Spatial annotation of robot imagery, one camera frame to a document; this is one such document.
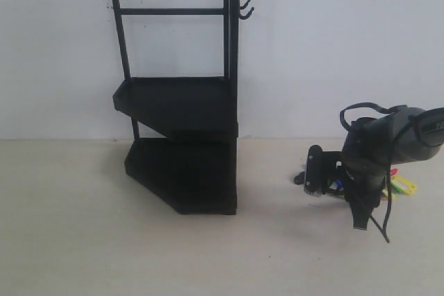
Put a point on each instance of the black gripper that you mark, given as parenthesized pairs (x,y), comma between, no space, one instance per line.
(365,158)

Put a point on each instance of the key ring with colourful tags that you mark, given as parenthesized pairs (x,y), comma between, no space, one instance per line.
(399,185)

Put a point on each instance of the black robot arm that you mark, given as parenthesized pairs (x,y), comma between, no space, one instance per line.
(417,133)

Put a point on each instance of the black two-tier shelf rack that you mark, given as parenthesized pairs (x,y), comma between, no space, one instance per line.
(185,129)

